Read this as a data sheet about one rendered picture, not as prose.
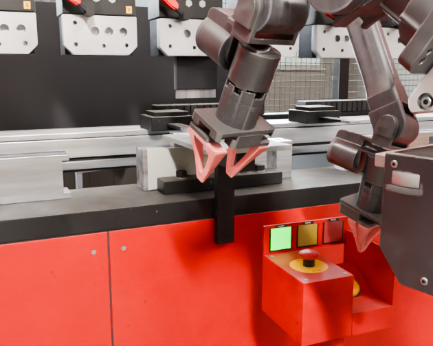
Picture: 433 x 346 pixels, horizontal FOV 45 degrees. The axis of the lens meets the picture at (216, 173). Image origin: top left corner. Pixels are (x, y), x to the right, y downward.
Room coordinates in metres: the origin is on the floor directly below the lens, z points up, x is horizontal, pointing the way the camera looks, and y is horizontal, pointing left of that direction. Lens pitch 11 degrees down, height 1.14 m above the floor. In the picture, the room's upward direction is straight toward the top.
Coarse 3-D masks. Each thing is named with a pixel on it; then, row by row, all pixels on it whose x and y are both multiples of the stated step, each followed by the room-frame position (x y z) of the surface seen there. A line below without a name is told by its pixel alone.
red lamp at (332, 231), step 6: (324, 222) 1.05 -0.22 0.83; (330, 222) 1.05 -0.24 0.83; (336, 222) 1.06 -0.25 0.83; (342, 222) 1.06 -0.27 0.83; (324, 228) 1.05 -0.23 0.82; (330, 228) 1.05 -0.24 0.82; (336, 228) 1.06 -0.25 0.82; (324, 234) 1.05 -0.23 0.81; (330, 234) 1.05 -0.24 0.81; (336, 234) 1.06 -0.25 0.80; (324, 240) 1.05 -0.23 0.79; (330, 240) 1.05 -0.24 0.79; (336, 240) 1.06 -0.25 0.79
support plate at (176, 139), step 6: (162, 138) 1.18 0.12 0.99; (168, 138) 1.14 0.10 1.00; (174, 138) 1.12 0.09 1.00; (180, 138) 1.12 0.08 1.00; (180, 144) 1.08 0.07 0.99; (186, 144) 1.04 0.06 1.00; (222, 144) 1.02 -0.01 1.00; (270, 144) 1.02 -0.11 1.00; (276, 144) 1.02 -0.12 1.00; (282, 144) 1.02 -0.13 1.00; (288, 144) 1.02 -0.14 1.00; (204, 150) 0.96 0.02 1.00; (240, 150) 0.97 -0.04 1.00; (246, 150) 0.98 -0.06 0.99; (270, 150) 1.00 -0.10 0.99; (276, 150) 1.01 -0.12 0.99
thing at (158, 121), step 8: (152, 112) 1.41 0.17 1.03; (160, 112) 1.40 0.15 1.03; (168, 112) 1.41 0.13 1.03; (176, 112) 1.42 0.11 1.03; (184, 112) 1.43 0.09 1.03; (144, 120) 1.43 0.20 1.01; (152, 120) 1.38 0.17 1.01; (160, 120) 1.39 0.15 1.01; (168, 120) 1.40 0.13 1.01; (176, 120) 1.41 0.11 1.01; (184, 120) 1.42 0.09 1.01; (192, 120) 1.43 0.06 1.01; (144, 128) 1.44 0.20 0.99; (152, 128) 1.38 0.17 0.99; (160, 128) 1.39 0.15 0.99; (168, 128) 1.40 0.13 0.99; (176, 128) 1.33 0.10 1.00; (184, 128) 1.27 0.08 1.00
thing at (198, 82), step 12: (180, 60) 1.21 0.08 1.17; (192, 60) 1.22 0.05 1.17; (204, 60) 1.24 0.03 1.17; (180, 72) 1.21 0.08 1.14; (192, 72) 1.22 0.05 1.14; (204, 72) 1.24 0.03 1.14; (216, 72) 1.25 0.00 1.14; (180, 84) 1.21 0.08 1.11; (192, 84) 1.22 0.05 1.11; (204, 84) 1.24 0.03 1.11; (216, 84) 1.25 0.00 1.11; (180, 96) 1.22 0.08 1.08; (192, 96) 1.23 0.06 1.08; (204, 96) 1.25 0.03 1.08
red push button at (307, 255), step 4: (300, 252) 0.94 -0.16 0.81; (304, 252) 0.93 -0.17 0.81; (308, 252) 0.93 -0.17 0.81; (312, 252) 0.93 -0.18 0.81; (316, 252) 0.93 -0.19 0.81; (300, 256) 0.93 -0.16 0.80; (304, 256) 0.92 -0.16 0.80; (308, 256) 0.92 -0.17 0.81; (312, 256) 0.92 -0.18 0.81; (316, 256) 0.92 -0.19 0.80; (304, 260) 0.93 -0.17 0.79; (308, 260) 0.93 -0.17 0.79; (312, 260) 0.93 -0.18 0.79; (304, 264) 0.93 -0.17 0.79; (308, 264) 0.93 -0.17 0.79; (312, 264) 0.93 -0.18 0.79
